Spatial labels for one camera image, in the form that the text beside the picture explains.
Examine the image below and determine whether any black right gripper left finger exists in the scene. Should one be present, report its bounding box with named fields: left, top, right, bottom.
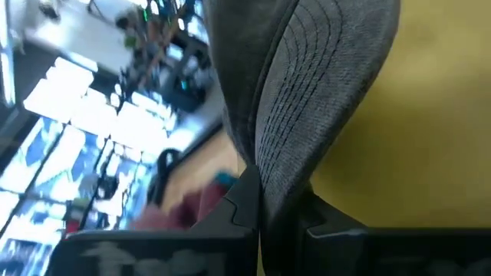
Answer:
left=190, top=164, right=264, bottom=276

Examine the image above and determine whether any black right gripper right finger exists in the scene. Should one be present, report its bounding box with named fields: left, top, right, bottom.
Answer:
left=263, top=189, right=370, bottom=276

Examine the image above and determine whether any maroon red cloth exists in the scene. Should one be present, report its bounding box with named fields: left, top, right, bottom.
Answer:
left=132, top=182, right=232, bottom=232

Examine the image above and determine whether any dark grey cap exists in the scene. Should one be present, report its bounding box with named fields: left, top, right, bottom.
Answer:
left=202, top=0, right=402, bottom=231

